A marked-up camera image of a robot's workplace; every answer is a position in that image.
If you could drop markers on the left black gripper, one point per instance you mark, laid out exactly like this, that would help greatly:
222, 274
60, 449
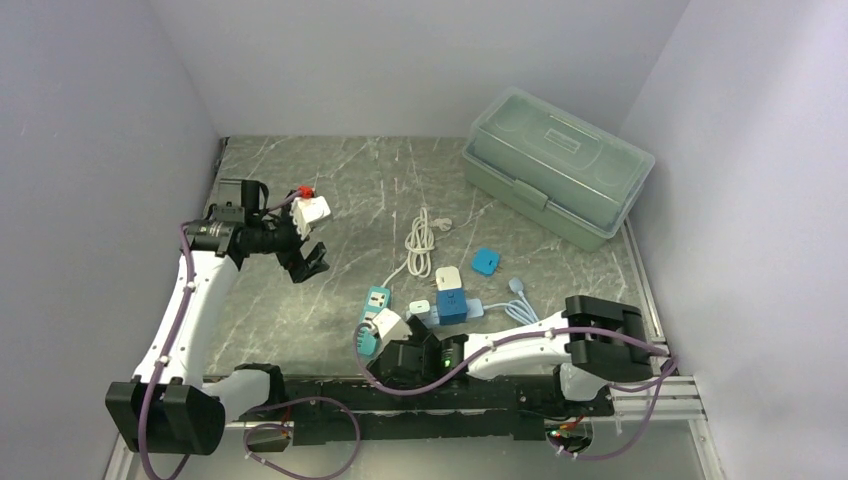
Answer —
300, 267

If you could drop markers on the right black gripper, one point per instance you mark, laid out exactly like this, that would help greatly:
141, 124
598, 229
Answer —
420, 335

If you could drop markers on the small white charger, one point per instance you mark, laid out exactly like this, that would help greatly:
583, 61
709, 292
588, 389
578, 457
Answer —
419, 308

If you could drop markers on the teal power strip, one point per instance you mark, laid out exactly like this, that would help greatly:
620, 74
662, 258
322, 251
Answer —
418, 244

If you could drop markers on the blue cube adapter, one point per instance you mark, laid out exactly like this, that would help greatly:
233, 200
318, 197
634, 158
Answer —
452, 308

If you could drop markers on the light blue power strip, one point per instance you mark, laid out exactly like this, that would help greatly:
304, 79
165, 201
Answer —
518, 309

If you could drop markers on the white blue charger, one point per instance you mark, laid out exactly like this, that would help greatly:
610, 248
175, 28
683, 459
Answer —
485, 262

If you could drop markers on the white cube socket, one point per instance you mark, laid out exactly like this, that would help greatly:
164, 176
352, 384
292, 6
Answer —
448, 278

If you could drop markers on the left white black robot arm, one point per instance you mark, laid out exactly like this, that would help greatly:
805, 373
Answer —
166, 406

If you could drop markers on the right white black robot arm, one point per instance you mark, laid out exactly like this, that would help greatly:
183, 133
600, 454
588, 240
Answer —
590, 344

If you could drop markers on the green plastic toolbox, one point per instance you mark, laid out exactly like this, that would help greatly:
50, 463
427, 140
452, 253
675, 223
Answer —
567, 175

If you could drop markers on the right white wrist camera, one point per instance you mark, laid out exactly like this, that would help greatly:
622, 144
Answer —
389, 326

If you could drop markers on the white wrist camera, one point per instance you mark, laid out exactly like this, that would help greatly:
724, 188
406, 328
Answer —
389, 326
307, 210

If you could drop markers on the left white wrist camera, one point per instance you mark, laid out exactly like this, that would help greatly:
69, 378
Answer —
307, 210

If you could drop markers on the black base frame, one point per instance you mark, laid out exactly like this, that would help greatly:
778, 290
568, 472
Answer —
346, 408

